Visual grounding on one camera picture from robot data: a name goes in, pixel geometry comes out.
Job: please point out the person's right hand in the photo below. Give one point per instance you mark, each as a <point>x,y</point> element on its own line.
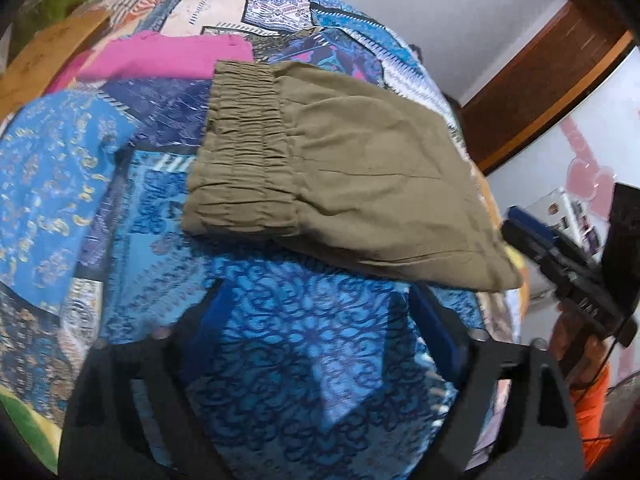
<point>570,342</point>

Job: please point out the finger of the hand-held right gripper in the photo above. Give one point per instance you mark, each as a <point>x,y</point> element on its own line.
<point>545,255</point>

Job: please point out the wooden headboard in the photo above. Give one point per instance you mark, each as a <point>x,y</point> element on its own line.
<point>45,55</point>

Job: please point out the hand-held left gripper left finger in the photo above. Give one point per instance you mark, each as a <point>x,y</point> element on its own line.
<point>207,316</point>

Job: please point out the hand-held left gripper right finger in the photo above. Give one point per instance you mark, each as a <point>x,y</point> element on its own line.
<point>441,331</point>

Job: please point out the pink wall decal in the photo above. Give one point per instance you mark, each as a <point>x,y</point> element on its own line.
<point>587,170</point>

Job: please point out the shelf with small items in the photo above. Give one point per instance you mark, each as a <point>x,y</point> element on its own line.
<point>565,220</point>

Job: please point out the person's right forearm orange sleeve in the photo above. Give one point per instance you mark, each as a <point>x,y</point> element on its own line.
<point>592,410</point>

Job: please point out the pink cloth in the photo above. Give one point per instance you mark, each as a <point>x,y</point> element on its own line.
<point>165,57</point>

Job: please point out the blue patchwork bedspread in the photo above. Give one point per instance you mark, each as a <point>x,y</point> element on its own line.
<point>150,200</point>

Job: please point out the olive green pants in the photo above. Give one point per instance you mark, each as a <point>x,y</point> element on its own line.
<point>360,175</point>

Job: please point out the yellow green pillow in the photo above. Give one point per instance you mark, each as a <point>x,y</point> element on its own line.
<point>25,430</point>

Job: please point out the brown wooden door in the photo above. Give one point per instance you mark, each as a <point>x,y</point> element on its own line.
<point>545,75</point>

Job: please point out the green bag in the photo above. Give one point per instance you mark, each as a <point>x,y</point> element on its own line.
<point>52,2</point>

